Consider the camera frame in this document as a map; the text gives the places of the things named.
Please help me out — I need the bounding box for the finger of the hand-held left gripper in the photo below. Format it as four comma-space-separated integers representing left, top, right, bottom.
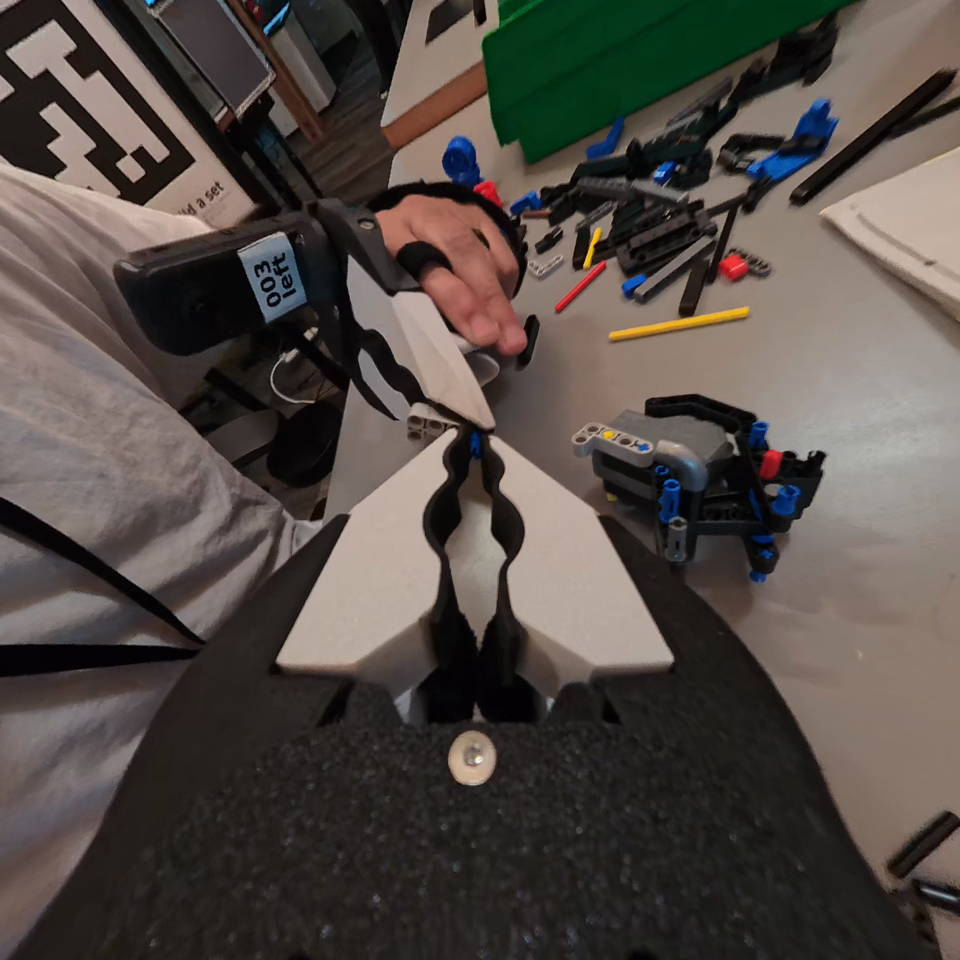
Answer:
346, 255, 498, 434
318, 296, 402, 423

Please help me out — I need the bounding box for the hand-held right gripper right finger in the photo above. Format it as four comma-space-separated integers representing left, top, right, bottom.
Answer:
480, 433, 676, 717

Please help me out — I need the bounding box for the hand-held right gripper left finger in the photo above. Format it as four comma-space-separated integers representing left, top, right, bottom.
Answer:
274, 429, 483, 721

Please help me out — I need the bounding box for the light grey lego beam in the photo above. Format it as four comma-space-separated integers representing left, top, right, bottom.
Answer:
405, 402, 461, 442

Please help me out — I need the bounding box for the grey and black lego assembly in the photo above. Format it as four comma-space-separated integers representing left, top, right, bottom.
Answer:
572, 393, 828, 585

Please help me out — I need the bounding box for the pile of loose lego pieces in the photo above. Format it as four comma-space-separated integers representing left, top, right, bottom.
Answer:
441, 11, 845, 345

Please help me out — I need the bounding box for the black lego beam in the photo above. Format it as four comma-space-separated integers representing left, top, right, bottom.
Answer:
886, 810, 960, 881

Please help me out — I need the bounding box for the person's left hand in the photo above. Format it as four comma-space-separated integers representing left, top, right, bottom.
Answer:
375, 191, 531, 358

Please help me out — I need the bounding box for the person's grey shirt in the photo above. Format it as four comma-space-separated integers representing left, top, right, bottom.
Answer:
0, 161, 333, 960

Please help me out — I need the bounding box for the black and white marker board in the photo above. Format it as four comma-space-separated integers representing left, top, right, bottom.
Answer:
0, 0, 261, 231

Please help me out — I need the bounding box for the dark framed screen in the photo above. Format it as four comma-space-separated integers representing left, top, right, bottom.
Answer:
145, 0, 276, 119

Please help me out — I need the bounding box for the green plastic bin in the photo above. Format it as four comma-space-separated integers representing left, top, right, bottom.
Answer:
480, 0, 861, 165

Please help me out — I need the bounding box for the white instruction booklet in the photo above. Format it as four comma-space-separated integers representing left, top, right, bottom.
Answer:
819, 145, 960, 325

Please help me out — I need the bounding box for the long black bar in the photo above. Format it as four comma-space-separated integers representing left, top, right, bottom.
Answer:
789, 68, 960, 207

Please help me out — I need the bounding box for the thin white cable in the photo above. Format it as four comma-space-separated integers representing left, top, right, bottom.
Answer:
267, 350, 333, 411

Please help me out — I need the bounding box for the black neck strap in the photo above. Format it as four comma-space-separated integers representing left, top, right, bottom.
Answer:
0, 495, 208, 681

